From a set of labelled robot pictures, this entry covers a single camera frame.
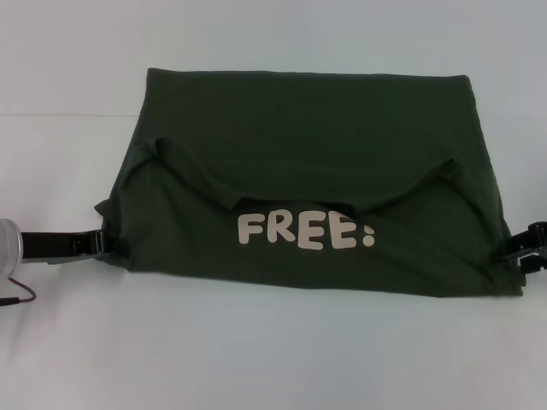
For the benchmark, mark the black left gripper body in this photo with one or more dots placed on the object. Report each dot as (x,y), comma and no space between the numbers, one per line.
(51,245)

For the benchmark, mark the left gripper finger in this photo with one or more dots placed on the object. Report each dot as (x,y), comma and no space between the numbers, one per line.
(104,255)
(99,240)

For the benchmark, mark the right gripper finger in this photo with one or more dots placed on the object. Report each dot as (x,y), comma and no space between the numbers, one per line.
(536,232)
(532,265)

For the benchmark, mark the dark green t-shirt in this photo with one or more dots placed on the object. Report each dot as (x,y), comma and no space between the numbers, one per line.
(299,128)

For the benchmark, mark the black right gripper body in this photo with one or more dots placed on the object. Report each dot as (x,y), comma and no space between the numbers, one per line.
(542,253)

